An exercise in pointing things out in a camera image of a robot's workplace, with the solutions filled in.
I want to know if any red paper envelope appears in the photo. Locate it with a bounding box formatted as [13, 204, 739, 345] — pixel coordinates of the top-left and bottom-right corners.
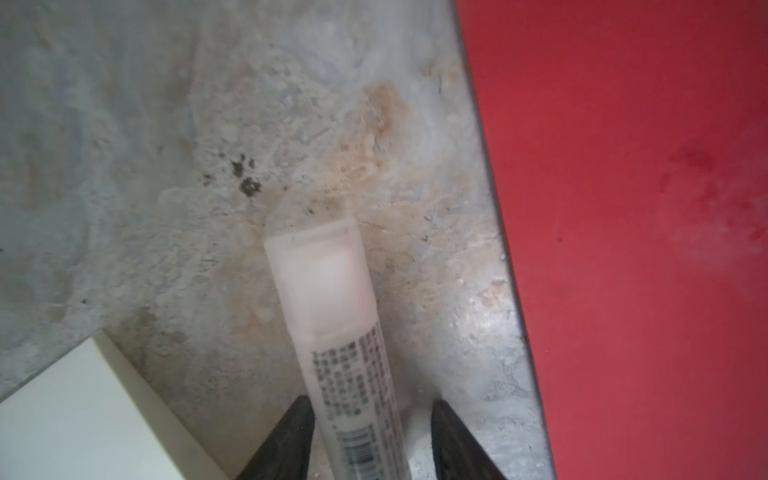
[455, 1, 767, 479]

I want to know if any white glue stick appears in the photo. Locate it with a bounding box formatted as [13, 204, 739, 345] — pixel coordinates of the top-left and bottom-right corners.
[264, 219, 411, 479]

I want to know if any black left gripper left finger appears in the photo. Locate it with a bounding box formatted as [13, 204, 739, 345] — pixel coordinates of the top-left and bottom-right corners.
[236, 395, 315, 480]

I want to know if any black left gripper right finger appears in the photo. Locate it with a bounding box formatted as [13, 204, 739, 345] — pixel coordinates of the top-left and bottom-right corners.
[430, 399, 506, 480]

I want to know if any cream paper envelope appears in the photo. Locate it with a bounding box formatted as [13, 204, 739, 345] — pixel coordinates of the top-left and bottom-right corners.
[1, 333, 226, 479]

